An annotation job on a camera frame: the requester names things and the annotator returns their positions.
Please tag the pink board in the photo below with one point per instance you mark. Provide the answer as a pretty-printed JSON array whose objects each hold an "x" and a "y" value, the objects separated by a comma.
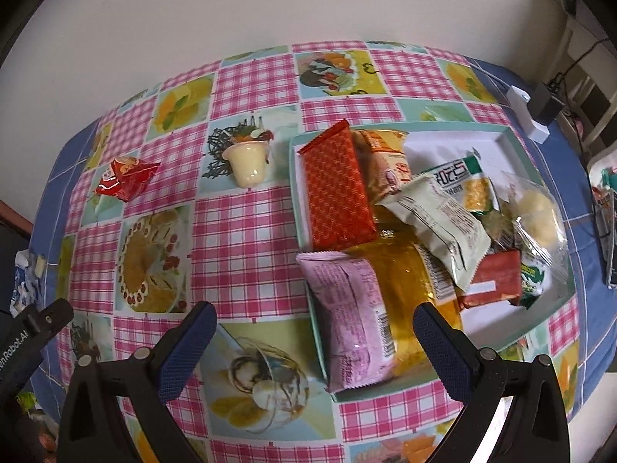
[{"x": 14, "y": 217}]

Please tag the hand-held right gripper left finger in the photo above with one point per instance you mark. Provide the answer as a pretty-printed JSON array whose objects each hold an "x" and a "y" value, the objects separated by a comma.
[{"x": 185, "y": 352}]

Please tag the white printed snack packet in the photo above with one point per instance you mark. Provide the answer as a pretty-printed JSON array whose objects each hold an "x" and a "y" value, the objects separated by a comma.
[{"x": 438, "y": 222}]

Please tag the round cracker clear packet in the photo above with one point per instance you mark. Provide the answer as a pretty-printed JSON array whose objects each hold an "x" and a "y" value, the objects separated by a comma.
[{"x": 499, "y": 226}]

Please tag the crumpled blue white wrapper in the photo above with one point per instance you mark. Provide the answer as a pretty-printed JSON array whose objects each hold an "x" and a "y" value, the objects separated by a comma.
[{"x": 21, "y": 289}]

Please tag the pink plaid printed tablecloth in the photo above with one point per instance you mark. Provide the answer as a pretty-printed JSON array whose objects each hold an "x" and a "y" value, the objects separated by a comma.
[{"x": 246, "y": 231}]

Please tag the green and white snack packet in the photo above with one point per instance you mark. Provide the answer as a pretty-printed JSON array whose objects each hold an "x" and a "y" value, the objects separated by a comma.
[{"x": 475, "y": 193}]

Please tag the black power adapter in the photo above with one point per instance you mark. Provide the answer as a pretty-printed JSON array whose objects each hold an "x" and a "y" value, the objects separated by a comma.
[{"x": 544, "y": 103}]

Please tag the cream pudding cup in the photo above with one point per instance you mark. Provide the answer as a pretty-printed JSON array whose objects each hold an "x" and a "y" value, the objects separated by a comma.
[{"x": 248, "y": 164}]

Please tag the pink snack packet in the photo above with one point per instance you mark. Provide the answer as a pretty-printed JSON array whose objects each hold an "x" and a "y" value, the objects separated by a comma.
[{"x": 356, "y": 318}]

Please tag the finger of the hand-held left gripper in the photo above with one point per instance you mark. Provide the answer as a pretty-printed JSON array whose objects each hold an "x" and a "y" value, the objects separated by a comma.
[{"x": 48, "y": 320}]

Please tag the small red snack packet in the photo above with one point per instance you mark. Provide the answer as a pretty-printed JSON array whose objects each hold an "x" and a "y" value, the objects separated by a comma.
[{"x": 123, "y": 178}]

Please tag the yellow jelly packet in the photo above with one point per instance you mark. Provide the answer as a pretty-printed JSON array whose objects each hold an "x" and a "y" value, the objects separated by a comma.
[{"x": 405, "y": 289}]

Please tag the red patterned wafer packet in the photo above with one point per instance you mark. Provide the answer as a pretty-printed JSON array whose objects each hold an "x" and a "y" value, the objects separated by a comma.
[{"x": 337, "y": 193}]

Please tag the white wooden rack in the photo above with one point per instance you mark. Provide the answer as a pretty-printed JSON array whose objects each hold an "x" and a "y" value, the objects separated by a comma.
[{"x": 585, "y": 91}]

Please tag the white tray with teal rim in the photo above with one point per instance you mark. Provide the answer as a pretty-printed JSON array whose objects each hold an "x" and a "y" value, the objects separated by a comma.
[{"x": 491, "y": 325}]

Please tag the white power adapter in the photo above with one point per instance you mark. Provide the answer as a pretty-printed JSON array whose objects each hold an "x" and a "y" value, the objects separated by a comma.
[{"x": 525, "y": 111}]

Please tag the round bread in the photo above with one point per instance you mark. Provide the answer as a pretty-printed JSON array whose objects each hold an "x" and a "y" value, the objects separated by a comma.
[{"x": 535, "y": 210}]

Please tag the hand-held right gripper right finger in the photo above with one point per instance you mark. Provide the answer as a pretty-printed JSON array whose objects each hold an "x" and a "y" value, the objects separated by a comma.
[{"x": 443, "y": 349}]

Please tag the green plastic bag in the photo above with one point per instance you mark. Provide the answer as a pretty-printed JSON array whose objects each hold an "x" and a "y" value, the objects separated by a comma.
[{"x": 26, "y": 400}]

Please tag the dark red packet white label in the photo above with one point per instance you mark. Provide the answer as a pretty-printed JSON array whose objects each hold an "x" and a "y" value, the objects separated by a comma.
[{"x": 496, "y": 277}]

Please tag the beige biscuit packet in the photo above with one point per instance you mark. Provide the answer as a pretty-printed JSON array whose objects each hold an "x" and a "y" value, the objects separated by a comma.
[{"x": 390, "y": 164}]

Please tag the dark green biscuit packet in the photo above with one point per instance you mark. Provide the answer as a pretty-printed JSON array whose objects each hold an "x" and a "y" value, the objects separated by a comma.
[{"x": 535, "y": 279}]

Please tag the dark cabinet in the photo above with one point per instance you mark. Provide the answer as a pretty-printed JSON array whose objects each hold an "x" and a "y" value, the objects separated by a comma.
[{"x": 7, "y": 260}]

